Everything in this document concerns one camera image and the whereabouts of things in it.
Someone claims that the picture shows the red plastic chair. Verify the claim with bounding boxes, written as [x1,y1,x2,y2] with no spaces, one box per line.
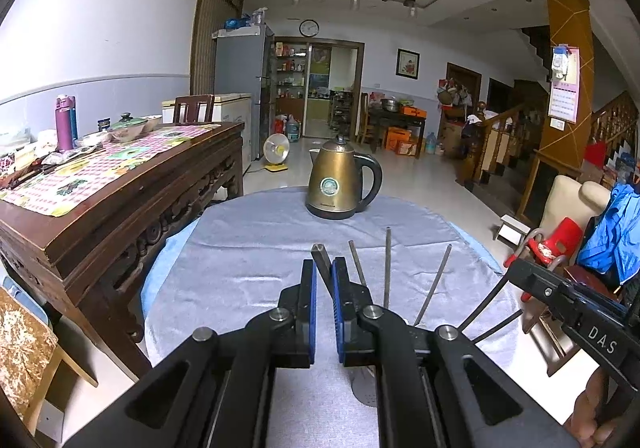
[503,216,584,305]

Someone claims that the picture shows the purple water bottle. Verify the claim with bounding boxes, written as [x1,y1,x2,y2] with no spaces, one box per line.
[54,94,79,153]

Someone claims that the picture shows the blue jacket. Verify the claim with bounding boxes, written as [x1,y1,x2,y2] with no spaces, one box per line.
[579,182,640,285]

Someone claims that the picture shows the grey refrigerator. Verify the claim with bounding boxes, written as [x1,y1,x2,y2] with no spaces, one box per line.
[213,24,275,161]

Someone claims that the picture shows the white perforated utensil holder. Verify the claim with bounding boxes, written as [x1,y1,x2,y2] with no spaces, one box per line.
[350,368,381,410]

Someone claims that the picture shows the dark wooden side table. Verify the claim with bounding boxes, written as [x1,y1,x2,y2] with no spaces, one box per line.
[366,104,429,159]

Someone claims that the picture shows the person's right hand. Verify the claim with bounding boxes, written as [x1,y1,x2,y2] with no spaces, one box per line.
[564,368,640,448]

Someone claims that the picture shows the white chest freezer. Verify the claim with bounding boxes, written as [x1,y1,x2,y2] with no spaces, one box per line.
[161,93,252,174]

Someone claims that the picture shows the framed wall picture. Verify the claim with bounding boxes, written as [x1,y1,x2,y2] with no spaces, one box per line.
[395,48,421,79]

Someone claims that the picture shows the kitchen sliding door frame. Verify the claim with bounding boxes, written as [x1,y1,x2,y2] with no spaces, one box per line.
[272,36,365,139]

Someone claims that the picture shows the pink checked table cover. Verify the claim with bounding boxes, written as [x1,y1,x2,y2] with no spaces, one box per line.
[0,123,222,218]

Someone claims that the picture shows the blue table cover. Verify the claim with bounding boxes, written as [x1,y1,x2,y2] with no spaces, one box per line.
[139,220,504,311]

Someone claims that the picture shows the brown wooden door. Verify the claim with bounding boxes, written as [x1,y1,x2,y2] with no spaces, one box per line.
[189,0,245,96]

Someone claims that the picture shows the white step stool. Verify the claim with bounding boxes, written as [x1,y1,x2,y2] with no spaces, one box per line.
[494,215,531,247]

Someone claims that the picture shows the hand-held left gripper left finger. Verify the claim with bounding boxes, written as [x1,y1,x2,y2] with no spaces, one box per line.
[65,258,319,448]

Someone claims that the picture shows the bronze electric kettle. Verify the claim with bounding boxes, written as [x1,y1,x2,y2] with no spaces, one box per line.
[305,135,384,221]

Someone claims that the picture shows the wall calendar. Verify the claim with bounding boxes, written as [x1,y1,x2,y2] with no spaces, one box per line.
[548,44,581,124]

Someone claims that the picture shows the wooden stair railing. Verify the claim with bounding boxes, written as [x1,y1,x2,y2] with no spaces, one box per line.
[462,102,527,189]

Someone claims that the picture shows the bowl with green lid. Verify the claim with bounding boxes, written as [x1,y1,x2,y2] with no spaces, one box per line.
[108,112,147,143]

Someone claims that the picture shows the grey tablecloth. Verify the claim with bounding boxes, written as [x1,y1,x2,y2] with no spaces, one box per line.
[143,188,524,448]

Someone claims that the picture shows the carved dark wooden table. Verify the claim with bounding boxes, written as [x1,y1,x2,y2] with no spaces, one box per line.
[0,122,246,382]

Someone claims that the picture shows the beige armchair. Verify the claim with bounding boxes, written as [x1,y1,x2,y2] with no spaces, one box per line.
[537,175,614,249]

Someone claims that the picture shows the speckled stone board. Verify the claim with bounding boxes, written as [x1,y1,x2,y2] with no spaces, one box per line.
[0,287,59,418]

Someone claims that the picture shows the dark wooden chair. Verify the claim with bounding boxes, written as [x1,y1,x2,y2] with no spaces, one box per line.
[172,94,215,125]

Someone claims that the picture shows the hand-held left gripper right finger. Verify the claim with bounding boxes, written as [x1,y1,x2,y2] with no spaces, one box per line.
[332,256,581,448]

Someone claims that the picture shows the orange cardboard boxes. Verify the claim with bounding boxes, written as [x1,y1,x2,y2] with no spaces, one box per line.
[384,126,421,157]

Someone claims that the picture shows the wooden pillar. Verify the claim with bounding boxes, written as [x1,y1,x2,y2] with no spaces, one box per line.
[515,0,595,225]

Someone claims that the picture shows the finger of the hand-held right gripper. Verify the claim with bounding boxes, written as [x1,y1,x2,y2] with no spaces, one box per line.
[504,259,640,400]
[561,276,630,321]

